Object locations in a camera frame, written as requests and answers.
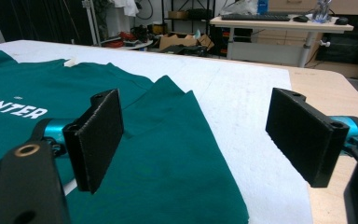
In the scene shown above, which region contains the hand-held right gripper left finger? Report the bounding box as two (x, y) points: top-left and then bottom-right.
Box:
(43, 88), (125, 194)

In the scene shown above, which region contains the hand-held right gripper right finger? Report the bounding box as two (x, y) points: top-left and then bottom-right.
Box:
(265, 87), (358, 189)

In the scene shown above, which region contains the teal long-sleeved shirt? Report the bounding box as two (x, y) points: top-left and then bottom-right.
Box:
(0, 49), (250, 224)

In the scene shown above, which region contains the round white table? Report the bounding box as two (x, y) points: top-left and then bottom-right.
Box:
(102, 38), (154, 51)

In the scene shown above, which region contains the white desk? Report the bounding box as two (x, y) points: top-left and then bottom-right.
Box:
(209, 14), (354, 68)

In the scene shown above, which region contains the metal stand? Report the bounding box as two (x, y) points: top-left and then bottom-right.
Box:
(81, 0), (103, 47)

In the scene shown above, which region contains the open cardboard box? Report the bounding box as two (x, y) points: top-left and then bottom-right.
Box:
(158, 33), (215, 51)

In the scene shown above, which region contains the clear plastic container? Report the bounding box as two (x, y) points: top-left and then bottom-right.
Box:
(311, 0), (333, 23)

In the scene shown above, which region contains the black keyboard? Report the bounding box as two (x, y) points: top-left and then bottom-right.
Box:
(221, 13), (292, 22)

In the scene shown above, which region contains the black curtain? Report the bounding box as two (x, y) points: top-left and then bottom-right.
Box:
(0, 0), (94, 47)

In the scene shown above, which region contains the white hanging cloth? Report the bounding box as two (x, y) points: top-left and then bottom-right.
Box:
(111, 0), (140, 18)

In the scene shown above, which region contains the clear plastic bag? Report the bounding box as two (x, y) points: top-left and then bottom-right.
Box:
(219, 0), (259, 16)

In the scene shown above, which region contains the small cardboard box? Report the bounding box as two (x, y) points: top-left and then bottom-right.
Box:
(167, 10), (189, 20)

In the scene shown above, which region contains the black shelf rack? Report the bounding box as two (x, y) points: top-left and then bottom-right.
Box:
(161, 0), (217, 33)

